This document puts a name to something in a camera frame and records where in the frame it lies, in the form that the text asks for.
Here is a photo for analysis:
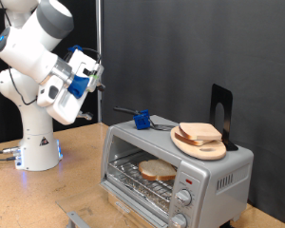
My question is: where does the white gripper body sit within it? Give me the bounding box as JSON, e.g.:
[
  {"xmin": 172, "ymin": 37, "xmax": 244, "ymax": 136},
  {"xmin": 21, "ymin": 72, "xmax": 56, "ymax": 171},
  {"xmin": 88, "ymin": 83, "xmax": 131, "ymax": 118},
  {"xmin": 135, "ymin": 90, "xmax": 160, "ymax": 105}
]
[{"xmin": 37, "ymin": 48, "xmax": 105, "ymax": 126}]

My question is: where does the metal spatula with blue block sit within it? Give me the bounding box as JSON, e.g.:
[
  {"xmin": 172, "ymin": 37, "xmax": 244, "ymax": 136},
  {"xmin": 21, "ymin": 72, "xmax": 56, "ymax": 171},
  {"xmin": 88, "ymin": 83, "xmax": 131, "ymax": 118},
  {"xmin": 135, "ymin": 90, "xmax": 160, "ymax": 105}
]
[{"xmin": 113, "ymin": 106, "xmax": 178, "ymax": 132}]

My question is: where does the white bread slice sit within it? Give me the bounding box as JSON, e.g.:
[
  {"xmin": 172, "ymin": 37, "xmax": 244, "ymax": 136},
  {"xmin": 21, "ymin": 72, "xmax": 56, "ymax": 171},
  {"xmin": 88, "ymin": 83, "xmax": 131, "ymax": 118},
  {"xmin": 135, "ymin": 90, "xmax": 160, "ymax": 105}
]
[
  {"xmin": 138, "ymin": 158, "xmax": 178, "ymax": 182},
  {"xmin": 179, "ymin": 122, "xmax": 223, "ymax": 143},
  {"xmin": 174, "ymin": 130, "xmax": 213, "ymax": 147}
]

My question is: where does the glass oven door with handle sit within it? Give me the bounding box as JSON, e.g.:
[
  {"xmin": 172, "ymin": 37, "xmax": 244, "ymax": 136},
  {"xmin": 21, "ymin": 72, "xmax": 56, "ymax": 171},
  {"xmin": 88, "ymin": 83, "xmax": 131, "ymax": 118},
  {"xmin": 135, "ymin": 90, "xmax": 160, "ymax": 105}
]
[{"xmin": 55, "ymin": 180, "xmax": 169, "ymax": 228}]

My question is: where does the silver oven knob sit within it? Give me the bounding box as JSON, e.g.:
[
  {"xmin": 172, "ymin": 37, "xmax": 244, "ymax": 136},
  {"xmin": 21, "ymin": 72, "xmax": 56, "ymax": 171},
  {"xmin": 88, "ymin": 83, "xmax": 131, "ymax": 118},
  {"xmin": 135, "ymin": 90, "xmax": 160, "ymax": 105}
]
[
  {"xmin": 175, "ymin": 188, "xmax": 193, "ymax": 207},
  {"xmin": 170, "ymin": 212, "xmax": 188, "ymax": 228}
]

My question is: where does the silver toaster oven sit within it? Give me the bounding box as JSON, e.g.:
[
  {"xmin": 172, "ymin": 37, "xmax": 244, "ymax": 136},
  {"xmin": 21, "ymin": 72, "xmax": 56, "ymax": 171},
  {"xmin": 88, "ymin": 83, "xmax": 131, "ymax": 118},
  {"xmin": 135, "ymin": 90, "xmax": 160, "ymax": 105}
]
[{"xmin": 100, "ymin": 114, "xmax": 255, "ymax": 228}]

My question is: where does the vertical metal pole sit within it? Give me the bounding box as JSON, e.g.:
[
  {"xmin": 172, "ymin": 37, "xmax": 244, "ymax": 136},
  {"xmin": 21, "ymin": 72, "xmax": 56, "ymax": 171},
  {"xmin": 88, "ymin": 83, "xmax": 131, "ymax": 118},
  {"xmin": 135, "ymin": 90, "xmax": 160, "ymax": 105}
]
[{"xmin": 95, "ymin": 0, "xmax": 104, "ymax": 124}]

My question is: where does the black fabric backdrop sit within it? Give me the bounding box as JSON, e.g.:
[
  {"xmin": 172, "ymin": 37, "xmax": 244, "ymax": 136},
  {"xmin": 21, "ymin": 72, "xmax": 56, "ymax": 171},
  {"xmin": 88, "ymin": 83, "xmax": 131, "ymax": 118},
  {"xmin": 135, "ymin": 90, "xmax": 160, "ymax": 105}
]
[{"xmin": 0, "ymin": 0, "xmax": 99, "ymax": 145}]

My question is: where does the gray fabric backdrop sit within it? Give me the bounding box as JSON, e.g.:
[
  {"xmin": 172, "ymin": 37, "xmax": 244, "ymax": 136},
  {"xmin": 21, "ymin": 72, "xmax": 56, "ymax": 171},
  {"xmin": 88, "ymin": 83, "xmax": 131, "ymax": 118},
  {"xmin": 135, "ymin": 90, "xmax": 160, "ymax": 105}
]
[{"xmin": 102, "ymin": 0, "xmax": 285, "ymax": 227}]

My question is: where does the black metal bookend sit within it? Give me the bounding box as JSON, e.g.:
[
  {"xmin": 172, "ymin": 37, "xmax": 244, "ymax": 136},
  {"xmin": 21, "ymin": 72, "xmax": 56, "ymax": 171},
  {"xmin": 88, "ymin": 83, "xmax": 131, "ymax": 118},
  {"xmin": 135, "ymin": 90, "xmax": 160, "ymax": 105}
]
[{"xmin": 209, "ymin": 83, "xmax": 239, "ymax": 152}]

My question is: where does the round wooden cutting board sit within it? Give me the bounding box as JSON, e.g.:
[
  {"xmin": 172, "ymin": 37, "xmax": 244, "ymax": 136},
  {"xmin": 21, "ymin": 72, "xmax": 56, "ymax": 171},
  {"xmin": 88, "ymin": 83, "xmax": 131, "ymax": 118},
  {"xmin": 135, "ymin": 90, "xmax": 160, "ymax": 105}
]
[{"xmin": 170, "ymin": 125, "xmax": 228, "ymax": 162}]

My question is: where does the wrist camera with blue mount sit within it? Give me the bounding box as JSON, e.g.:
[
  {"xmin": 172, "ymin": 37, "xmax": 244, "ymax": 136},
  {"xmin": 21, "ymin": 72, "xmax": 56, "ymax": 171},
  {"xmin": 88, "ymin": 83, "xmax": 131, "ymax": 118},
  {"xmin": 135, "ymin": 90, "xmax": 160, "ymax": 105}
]
[{"xmin": 66, "ymin": 61, "xmax": 105, "ymax": 100}]

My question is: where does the black camera cable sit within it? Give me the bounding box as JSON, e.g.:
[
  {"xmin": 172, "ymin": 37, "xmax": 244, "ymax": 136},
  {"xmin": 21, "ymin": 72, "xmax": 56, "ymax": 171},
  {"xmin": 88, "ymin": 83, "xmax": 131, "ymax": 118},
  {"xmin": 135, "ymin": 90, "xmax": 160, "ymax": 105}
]
[{"xmin": 0, "ymin": 0, "xmax": 103, "ymax": 106}]

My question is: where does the blue cable clip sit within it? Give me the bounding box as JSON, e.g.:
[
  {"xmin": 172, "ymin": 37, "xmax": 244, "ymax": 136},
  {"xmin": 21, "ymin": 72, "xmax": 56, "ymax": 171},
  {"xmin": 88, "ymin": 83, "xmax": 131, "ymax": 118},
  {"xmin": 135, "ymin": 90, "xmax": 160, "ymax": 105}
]
[{"xmin": 67, "ymin": 45, "xmax": 84, "ymax": 53}]

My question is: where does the base cable with silver connector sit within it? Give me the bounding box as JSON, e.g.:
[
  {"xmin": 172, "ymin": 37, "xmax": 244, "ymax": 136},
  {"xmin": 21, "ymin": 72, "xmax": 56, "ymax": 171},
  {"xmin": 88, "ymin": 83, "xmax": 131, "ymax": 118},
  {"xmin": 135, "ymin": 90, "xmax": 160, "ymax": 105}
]
[{"xmin": 0, "ymin": 145, "xmax": 22, "ymax": 156}]

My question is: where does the wire oven rack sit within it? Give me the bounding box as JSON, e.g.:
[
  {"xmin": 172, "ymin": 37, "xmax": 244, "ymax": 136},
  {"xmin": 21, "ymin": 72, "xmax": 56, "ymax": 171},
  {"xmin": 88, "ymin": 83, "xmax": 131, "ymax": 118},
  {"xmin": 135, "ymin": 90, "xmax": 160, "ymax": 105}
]
[{"xmin": 107, "ymin": 151, "xmax": 179, "ymax": 212}]

